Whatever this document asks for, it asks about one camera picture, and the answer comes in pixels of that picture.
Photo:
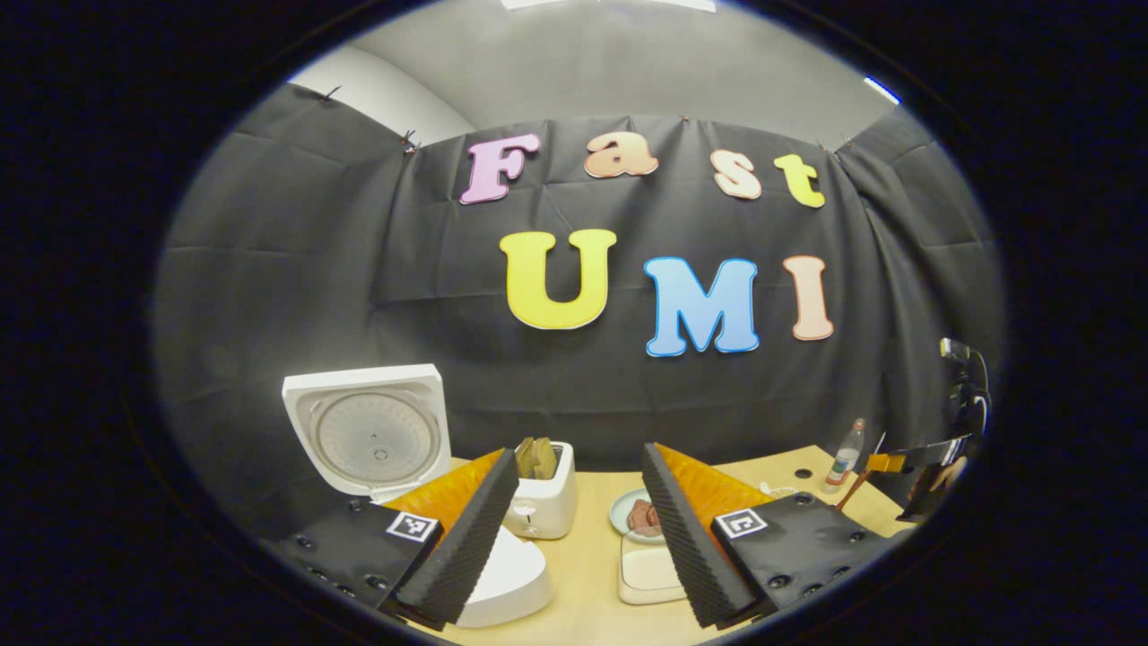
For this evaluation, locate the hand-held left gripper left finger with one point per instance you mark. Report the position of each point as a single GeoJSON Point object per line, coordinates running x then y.
{"type": "Point", "coordinates": [466, 547]}

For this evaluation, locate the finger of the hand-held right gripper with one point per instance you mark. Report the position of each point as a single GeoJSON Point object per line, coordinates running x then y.
{"type": "Point", "coordinates": [937, 451]}

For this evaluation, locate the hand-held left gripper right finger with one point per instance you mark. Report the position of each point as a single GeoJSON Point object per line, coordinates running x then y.
{"type": "Point", "coordinates": [691, 547]}

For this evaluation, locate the glass dish of white rice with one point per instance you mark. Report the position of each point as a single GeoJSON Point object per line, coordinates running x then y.
{"type": "Point", "coordinates": [646, 574]}

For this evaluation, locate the brown wooden spoon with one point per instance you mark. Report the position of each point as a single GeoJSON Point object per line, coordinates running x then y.
{"type": "Point", "coordinates": [856, 489]}

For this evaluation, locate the white rice cooker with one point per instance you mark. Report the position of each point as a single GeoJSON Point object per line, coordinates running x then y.
{"type": "Point", "coordinates": [377, 440]}

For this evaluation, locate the red meat slice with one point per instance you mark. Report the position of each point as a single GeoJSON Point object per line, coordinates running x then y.
{"type": "Point", "coordinates": [653, 516]}
{"type": "Point", "coordinates": [637, 519]}

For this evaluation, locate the pale green plate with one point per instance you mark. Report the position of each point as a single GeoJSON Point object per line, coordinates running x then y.
{"type": "Point", "coordinates": [621, 516]}

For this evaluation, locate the white toaster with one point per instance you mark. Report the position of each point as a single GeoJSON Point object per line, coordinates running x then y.
{"type": "Point", "coordinates": [547, 511]}

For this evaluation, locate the clear plastic bottle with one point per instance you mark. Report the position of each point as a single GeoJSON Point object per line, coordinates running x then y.
{"type": "Point", "coordinates": [846, 458]}

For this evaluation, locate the brown bread slice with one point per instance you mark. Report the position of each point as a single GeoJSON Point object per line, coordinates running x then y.
{"type": "Point", "coordinates": [526, 458]}
{"type": "Point", "coordinates": [545, 458]}

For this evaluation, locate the small ceiling light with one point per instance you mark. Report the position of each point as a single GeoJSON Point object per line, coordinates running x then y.
{"type": "Point", "coordinates": [882, 90]}

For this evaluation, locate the black backdrop cloth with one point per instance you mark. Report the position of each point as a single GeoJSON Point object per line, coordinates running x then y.
{"type": "Point", "coordinates": [269, 269]}

